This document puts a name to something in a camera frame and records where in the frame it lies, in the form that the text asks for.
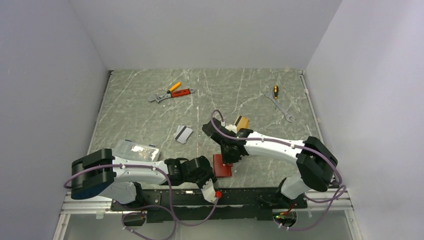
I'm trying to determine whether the clear plastic screw box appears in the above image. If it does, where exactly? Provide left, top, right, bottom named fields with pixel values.
left=112, top=139, right=160, bottom=162

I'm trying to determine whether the silver open end wrench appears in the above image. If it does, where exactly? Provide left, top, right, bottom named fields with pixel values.
left=264, top=92, right=295, bottom=123

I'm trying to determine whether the red handled adjustable wrench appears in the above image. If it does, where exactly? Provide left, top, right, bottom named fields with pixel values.
left=147, top=88, right=196, bottom=104

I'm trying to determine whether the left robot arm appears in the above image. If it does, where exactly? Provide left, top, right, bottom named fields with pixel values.
left=64, top=148, right=222, bottom=210

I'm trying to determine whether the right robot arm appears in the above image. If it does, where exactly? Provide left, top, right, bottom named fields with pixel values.
left=211, top=128, right=343, bottom=208

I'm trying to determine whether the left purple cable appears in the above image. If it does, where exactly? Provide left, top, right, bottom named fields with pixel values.
left=63, top=163, right=221, bottom=240

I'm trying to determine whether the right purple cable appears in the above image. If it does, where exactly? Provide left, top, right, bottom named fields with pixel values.
left=210, top=109, right=347, bottom=232

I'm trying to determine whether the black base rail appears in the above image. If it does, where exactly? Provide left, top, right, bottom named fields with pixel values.
left=110, top=187, right=309, bottom=223

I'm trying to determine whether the red leather card holder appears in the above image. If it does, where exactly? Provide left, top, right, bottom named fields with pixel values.
left=212, top=154, right=233, bottom=178

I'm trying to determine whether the aluminium frame rail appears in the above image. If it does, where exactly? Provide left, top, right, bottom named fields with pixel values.
left=53, top=188, right=364, bottom=240

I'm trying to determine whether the purple cable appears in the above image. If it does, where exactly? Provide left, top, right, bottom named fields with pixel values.
left=210, top=109, right=347, bottom=232
left=63, top=163, right=221, bottom=240

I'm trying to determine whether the silver credit card stack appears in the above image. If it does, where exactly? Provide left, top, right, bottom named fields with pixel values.
left=174, top=125, right=193, bottom=144

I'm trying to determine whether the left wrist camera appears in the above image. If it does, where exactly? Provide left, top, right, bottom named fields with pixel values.
left=200, top=179, right=222, bottom=203

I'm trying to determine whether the orange black screwdriver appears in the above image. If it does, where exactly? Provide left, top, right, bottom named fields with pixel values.
left=272, top=85, right=279, bottom=100

